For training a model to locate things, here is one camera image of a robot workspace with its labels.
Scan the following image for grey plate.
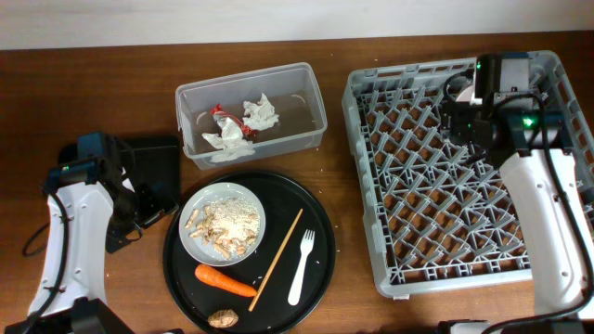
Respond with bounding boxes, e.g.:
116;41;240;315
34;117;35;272
178;182;265;266

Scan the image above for rice and peanut shells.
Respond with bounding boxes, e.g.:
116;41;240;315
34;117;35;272
183;198;264;260

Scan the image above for white tissue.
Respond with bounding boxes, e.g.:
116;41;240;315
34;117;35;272
242;93;279;131
201;118;255;163

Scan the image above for red snack wrapper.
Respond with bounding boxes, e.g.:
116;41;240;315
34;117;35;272
210;104;258;137

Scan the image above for pink bowl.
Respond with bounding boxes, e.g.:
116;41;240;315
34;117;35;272
455;83;483;105

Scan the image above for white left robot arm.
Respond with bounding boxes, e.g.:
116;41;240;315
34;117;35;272
5;157;148;333

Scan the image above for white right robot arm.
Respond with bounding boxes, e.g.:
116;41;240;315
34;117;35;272
440;95;593;333

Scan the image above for grey dishwasher rack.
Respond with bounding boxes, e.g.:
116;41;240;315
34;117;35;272
342;50;594;299

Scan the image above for black rectangular tray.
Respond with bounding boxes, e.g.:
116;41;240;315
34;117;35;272
46;135;180;222

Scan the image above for orange carrot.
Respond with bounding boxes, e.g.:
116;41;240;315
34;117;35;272
194;263;257;297

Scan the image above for round black tray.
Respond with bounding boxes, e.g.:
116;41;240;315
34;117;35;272
163;171;336;333

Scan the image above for clear plastic bin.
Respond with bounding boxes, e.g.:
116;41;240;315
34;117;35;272
175;62;328;170

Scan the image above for brown walnut shell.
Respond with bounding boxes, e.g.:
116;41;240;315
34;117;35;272
208;309;239;328

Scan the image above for wooden chopstick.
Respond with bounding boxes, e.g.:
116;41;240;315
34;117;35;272
248;208;303;312

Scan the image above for white plastic fork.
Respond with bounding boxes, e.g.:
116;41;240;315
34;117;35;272
288;229;316;306

